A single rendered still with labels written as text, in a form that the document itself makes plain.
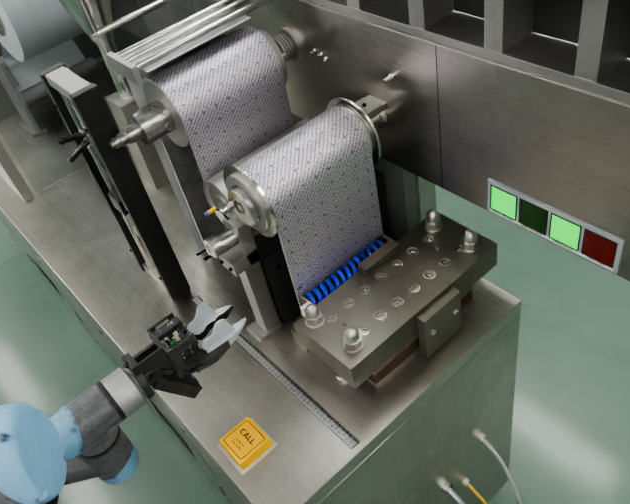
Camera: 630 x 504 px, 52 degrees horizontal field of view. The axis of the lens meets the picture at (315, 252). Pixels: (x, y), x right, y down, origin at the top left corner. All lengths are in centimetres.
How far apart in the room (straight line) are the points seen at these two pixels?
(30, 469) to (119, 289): 89
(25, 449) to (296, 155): 63
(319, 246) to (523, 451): 121
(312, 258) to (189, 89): 39
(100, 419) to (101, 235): 80
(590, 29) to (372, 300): 60
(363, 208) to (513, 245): 158
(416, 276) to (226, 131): 46
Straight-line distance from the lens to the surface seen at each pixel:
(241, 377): 134
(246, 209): 112
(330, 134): 117
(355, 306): 122
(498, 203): 118
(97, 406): 110
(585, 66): 96
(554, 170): 107
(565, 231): 112
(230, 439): 124
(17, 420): 80
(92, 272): 171
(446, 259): 129
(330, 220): 121
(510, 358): 151
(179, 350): 111
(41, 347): 298
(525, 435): 225
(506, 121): 108
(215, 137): 128
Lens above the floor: 195
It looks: 43 degrees down
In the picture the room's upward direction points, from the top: 14 degrees counter-clockwise
